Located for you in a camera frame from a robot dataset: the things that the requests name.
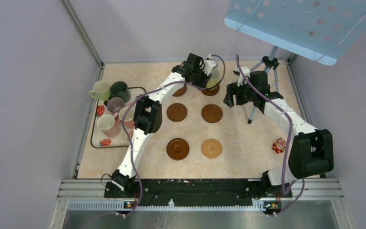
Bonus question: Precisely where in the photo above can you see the dark green cup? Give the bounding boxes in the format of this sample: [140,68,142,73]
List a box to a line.
[109,81,131,103]

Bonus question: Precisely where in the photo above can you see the brown coaster five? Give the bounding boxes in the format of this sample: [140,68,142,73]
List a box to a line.
[166,138,190,161]

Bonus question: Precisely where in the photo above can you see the pink cup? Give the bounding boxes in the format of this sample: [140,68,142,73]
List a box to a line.
[118,106,135,129]
[97,114,121,138]

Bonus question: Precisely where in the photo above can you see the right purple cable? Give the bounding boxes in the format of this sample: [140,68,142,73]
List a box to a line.
[235,54,305,217]

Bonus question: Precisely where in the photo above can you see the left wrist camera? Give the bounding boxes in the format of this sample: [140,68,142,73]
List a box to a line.
[203,54,218,76]

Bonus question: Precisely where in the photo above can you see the brown coaster one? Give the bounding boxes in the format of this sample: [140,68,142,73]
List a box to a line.
[173,85,187,97]

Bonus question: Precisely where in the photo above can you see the purple cup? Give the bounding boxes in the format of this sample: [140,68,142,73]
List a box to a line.
[104,97,125,115]

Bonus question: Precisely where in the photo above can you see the red small toy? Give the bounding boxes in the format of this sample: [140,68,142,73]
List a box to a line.
[272,138,286,154]

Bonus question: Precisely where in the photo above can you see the strawberry print tray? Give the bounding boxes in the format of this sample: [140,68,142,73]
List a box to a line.
[91,87,146,148]

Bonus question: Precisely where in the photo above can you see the brown coaster two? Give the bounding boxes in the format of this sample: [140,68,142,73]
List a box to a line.
[201,85,220,96]

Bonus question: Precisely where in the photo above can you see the brown coaster four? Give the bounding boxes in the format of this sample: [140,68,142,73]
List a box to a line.
[201,104,223,123]

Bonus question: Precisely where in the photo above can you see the silver tripod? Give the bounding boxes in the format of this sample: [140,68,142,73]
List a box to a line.
[248,46,279,124]

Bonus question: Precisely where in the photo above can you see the brown coaster three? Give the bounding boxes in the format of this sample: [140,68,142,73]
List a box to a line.
[166,103,188,122]

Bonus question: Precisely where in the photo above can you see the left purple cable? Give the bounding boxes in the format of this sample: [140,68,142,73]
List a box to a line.
[121,54,226,219]

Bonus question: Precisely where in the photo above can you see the light wooden coaster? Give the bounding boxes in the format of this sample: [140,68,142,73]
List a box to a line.
[201,139,223,159]

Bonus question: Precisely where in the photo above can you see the blue perforated music stand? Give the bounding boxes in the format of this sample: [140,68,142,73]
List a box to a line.
[224,0,366,66]

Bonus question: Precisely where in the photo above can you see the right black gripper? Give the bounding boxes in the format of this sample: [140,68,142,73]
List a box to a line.
[224,78,256,107]

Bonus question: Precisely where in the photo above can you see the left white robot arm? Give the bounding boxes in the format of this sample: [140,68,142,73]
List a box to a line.
[106,53,218,197]

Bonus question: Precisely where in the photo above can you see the purple cable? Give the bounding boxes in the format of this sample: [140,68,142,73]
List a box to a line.
[235,54,305,217]
[121,54,226,219]

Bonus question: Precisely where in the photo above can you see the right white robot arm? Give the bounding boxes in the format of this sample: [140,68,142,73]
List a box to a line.
[224,69,334,197]

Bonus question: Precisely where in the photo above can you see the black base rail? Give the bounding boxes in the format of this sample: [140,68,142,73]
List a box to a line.
[104,178,292,207]

